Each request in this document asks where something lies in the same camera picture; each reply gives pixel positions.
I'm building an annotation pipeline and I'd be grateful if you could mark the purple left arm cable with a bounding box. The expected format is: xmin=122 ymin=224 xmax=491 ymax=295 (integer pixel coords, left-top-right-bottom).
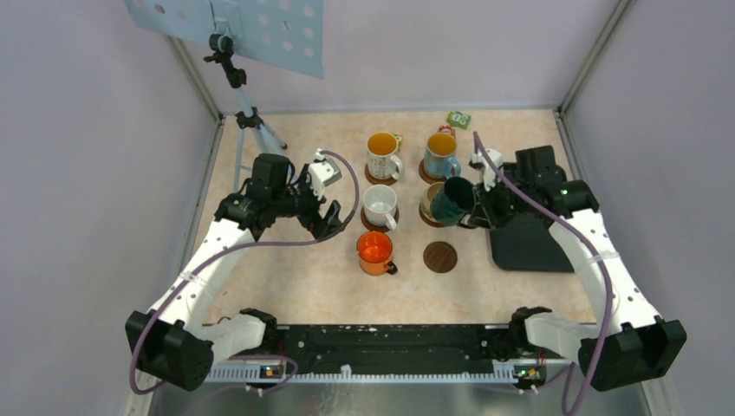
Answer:
xmin=128 ymin=149 xmax=361 ymax=397

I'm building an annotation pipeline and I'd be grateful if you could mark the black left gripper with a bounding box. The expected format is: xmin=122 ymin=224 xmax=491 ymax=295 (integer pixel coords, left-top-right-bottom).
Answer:
xmin=271 ymin=164 xmax=344 ymax=240

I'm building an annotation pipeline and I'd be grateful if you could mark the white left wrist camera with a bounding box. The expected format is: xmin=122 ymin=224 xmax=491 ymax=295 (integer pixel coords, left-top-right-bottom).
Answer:
xmin=307 ymin=148 xmax=342 ymax=199

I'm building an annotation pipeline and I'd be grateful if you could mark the black serving tray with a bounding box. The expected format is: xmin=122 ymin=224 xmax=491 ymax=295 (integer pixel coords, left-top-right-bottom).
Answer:
xmin=489 ymin=213 xmax=574 ymax=273

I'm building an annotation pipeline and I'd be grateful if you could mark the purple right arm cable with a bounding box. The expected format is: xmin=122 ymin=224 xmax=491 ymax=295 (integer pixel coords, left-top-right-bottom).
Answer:
xmin=472 ymin=131 xmax=615 ymax=416

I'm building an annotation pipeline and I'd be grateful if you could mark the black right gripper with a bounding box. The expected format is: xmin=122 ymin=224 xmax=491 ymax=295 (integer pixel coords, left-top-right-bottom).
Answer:
xmin=469 ymin=173 xmax=533 ymax=231

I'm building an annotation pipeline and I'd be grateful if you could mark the orange glass cup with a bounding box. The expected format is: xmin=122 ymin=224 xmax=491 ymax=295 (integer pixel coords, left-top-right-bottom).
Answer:
xmin=356 ymin=231 xmax=399 ymax=276

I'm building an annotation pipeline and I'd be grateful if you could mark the light blue perforated board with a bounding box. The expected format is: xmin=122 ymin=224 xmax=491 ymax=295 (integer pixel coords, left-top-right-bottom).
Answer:
xmin=125 ymin=0 xmax=324 ymax=79

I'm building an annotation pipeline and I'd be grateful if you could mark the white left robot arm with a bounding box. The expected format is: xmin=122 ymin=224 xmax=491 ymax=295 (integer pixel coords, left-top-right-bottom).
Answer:
xmin=126 ymin=149 xmax=355 ymax=395

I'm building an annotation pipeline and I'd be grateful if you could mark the patterned white mug yellow inside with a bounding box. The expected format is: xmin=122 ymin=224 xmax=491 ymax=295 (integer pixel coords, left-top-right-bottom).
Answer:
xmin=366 ymin=132 xmax=405 ymax=181

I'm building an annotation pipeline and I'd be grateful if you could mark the blue mug yellow inside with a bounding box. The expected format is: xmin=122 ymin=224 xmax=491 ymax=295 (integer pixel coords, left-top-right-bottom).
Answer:
xmin=421 ymin=133 xmax=461 ymax=181

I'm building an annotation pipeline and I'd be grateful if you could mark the yellow owl toy block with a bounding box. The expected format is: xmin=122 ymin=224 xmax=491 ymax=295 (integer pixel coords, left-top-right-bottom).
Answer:
xmin=394 ymin=134 xmax=403 ymax=152

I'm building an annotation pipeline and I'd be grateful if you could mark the light blue tripod stand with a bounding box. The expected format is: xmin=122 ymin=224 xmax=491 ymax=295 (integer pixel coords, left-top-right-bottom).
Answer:
xmin=204 ymin=34 xmax=288 ymax=191

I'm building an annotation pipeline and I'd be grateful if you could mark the brown ridged coaster front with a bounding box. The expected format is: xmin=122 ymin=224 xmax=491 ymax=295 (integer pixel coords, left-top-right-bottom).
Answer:
xmin=419 ymin=210 xmax=446 ymax=228

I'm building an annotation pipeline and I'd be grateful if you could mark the beige ceramic mug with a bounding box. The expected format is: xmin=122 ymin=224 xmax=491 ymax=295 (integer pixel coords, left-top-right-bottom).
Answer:
xmin=420 ymin=182 xmax=444 ymax=226

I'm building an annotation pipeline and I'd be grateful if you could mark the white ceramic mug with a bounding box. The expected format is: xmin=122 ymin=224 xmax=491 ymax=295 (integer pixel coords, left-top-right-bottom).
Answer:
xmin=363 ymin=185 xmax=398 ymax=231

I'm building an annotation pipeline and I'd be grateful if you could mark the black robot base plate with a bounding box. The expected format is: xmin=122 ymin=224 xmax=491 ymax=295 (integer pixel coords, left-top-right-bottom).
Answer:
xmin=241 ymin=324 xmax=556 ymax=375

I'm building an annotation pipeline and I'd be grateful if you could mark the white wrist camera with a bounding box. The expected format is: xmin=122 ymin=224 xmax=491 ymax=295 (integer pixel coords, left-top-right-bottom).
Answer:
xmin=469 ymin=148 xmax=504 ymax=192
xmin=307 ymin=148 xmax=342 ymax=199

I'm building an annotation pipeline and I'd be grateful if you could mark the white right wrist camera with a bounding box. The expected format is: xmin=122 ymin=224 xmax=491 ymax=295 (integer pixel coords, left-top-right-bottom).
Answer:
xmin=469 ymin=148 xmax=504 ymax=192

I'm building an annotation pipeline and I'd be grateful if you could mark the brown ridged coaster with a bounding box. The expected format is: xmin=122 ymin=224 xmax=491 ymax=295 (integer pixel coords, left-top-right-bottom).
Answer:
xmin=419 ymin=210 xmax=446 ymax=228
xmin=364 ymin=165 xmax=397 ymax=186
xmin=418 ymin=160 xmax=445 ymax=185
xmin=361 ymin=208 xmax=400 ymax=233

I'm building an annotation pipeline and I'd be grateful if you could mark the green owl toy block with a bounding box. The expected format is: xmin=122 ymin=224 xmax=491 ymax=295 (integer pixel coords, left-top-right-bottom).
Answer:
xmin=446 ymin=111 xmax=472 ymax=130

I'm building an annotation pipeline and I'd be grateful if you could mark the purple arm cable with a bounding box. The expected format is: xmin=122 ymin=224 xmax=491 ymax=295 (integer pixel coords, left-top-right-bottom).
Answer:
xmin=128 ymin=149 xmax=361 ymax=397
xmin=472 ymin=131 xmax=615 ymax=416

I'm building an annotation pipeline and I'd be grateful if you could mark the dark walnut wood coaster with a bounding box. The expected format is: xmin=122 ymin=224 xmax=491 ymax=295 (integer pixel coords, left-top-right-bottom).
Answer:
xmin=423 ymin=241 xmax=458 ymax=274

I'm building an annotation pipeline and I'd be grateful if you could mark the red owl toy block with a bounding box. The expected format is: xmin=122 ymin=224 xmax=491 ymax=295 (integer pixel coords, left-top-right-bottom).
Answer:
xmin=438 ymin=125 xmax=456 ymax=137

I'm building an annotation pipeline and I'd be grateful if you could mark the dark teal glass cup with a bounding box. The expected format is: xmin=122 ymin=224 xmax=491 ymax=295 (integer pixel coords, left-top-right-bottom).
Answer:
xmin=430 ymin=177 xmax=475 ymax=225

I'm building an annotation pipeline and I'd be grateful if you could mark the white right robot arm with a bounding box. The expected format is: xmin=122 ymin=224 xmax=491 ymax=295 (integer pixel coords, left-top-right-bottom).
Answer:
xmin=471 ymin=143 xmax=687 ymax=392

